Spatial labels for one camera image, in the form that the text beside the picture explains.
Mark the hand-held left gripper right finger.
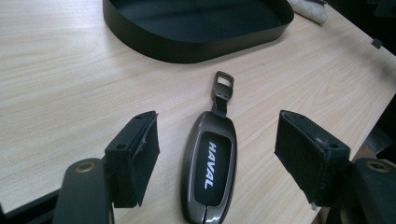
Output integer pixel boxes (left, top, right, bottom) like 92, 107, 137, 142
274, 109, 396, 224

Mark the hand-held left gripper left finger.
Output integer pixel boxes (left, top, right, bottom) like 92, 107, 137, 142
51, 110, 161, 224

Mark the grey car key fob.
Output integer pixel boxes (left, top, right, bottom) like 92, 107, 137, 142
179, 70, 238, 224

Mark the black oval tray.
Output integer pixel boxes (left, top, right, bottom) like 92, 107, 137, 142
102, 0, 295, 64

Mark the white cloth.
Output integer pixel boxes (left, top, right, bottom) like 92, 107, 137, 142
288, 0, 329, 25

